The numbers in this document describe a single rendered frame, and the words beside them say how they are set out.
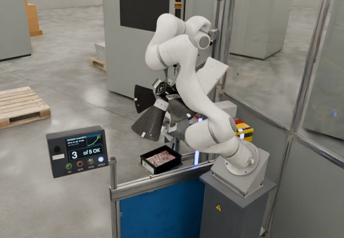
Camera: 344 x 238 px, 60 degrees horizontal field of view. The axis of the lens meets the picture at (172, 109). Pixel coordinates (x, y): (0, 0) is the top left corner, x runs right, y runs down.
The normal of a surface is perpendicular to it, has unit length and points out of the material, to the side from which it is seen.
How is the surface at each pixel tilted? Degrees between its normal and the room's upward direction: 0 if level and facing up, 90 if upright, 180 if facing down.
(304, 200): 90
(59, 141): 75
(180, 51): 88
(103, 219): 0
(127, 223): 90
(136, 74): 90
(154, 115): 51
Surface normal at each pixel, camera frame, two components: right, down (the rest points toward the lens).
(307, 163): -0.90, 0.15
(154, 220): 0.44, 0.40
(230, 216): -0.76, 0.24
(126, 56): -0.57, 0.33
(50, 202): 0.04, -0.90
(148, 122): -0.16, -0.27
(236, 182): -0.54, -0.44
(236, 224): -0.09, 0.42
